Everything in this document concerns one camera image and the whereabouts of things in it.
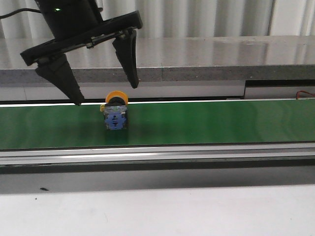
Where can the aluminium conveyor frame rail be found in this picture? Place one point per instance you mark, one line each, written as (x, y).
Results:
(225, 152)

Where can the yellow push button switch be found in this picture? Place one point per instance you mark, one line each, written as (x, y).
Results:
(115, 111)

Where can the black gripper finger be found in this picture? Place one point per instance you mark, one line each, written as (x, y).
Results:
(125, 46)
(57, 71)

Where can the grey speckled stone counter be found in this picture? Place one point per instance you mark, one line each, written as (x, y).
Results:
(245, 58)

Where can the green conveyor belt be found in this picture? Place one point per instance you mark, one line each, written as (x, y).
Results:
(68, 126)

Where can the white corrugated curtain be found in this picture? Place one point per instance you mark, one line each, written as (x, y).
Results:
(208, 18)

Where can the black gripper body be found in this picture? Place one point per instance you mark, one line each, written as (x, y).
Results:
(77, 23)

